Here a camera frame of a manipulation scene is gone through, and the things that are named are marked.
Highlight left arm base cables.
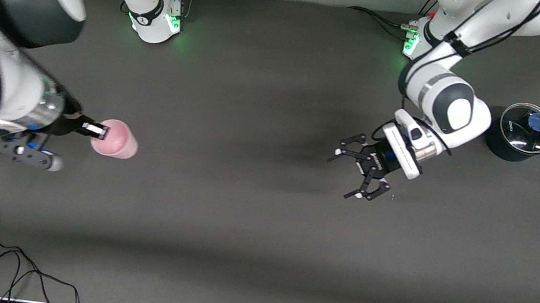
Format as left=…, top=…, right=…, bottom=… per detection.
left=343, top=4, right=421, bottom=42

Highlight pink plastic cup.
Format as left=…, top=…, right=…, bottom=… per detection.
left=88, top=117, right=142, bottom=161

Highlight clear glass lid blue knob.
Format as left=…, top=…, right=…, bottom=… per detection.
left=497, top=100, right=540, bottom=154

